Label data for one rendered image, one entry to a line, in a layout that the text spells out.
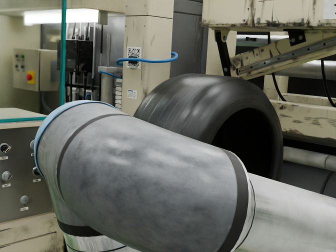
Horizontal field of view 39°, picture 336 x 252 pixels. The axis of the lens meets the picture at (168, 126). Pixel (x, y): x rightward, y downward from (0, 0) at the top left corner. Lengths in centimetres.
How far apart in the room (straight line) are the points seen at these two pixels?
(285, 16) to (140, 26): 49
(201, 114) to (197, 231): 95
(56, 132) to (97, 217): 12
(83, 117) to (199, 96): 91
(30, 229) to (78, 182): 139
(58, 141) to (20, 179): 130
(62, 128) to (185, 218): 18
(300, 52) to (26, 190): 110
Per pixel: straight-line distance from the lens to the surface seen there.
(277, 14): 164
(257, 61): 183
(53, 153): 50
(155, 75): 169
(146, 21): 166
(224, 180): 41
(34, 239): 183
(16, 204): 181
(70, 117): 51
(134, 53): 170
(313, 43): 172
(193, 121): 133
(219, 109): 137
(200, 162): 41
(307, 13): 159
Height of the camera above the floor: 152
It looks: 9 degrees down
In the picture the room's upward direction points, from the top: 3 degrees clockwise
